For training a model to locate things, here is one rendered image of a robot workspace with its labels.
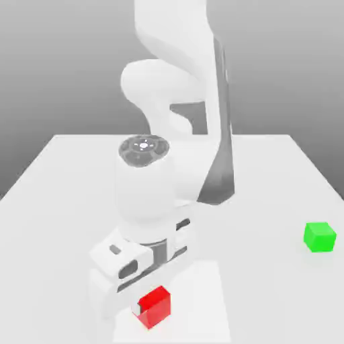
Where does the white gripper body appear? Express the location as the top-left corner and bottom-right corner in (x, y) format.
(87, 245), (196, 321)

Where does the small red cube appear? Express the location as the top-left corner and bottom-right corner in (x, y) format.
(131, 285), (172, 331)

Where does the small green cube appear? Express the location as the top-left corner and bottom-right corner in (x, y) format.
(303, 222), (337, 253)

